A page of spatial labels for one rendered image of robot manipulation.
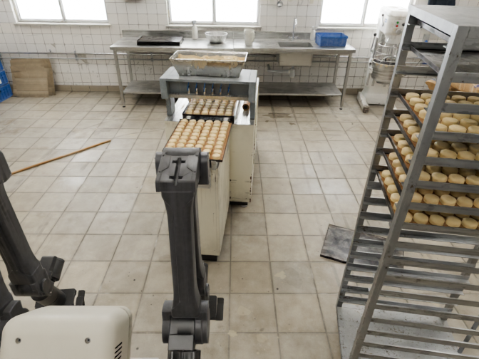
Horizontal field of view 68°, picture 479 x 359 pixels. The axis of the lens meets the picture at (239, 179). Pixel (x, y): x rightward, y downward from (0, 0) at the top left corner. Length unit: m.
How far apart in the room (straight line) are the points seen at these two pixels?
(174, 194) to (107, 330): 0.28
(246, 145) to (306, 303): 1.28
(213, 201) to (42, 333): 1.72
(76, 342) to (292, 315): 1.86
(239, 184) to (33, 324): 2.48
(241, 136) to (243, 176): 0.38
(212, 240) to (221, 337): 0.65
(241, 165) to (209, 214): 0.71
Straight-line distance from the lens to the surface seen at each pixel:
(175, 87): 2.89
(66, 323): 0.77
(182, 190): 0.67
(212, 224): 2.48
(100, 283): 2.76
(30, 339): 0.79
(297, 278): 2.68
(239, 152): 2.92
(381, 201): 1.87
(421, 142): 1.22
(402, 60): 1.59
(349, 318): 2.35
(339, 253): 2.91
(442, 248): 1.53
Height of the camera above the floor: 1.96
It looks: 32 degrees down
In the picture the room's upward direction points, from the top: 1 degrees clockwise
